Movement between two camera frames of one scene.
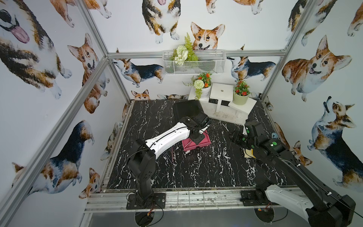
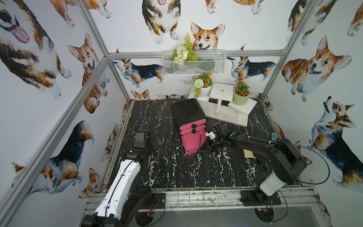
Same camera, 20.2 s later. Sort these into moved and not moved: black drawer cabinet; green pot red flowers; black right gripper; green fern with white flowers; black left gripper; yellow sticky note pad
Moved: black left gripper; black right gripper
Not moved: black drawer cabinet; yellow sticky note pad; green pot red flowers; green fern with white flowers
